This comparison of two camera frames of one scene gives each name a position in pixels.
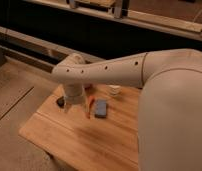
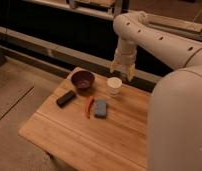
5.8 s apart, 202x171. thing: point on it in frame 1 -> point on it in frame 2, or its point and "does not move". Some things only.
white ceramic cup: (114, 89) does not move
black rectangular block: (60, 101) does not move
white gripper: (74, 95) -> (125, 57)
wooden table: (98, 134) does not move
